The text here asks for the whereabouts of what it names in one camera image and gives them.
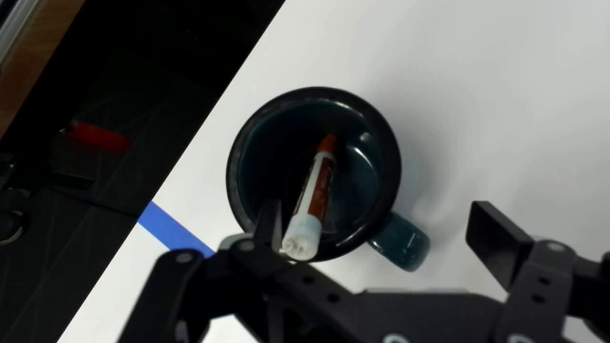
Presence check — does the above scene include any red object on floor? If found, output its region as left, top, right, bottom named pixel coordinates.
left=67, top=120, right=134, bottom=157

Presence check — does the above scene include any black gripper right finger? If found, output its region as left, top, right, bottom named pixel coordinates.
left=465, top=200, right=610, bottom=343

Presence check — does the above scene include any dark green mug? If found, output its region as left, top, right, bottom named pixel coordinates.
left=225, top=86, right=433, bottom=275

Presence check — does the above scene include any white marker with orange cap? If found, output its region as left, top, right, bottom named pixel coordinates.
left=279, top=134, right=340, bottom=261

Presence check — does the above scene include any blue tape line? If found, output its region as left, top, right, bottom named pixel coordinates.
left=138, top=200, right=218, bottom=259

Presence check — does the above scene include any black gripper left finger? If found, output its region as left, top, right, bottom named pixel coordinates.
left=120, top=199, right=359, bottom=343

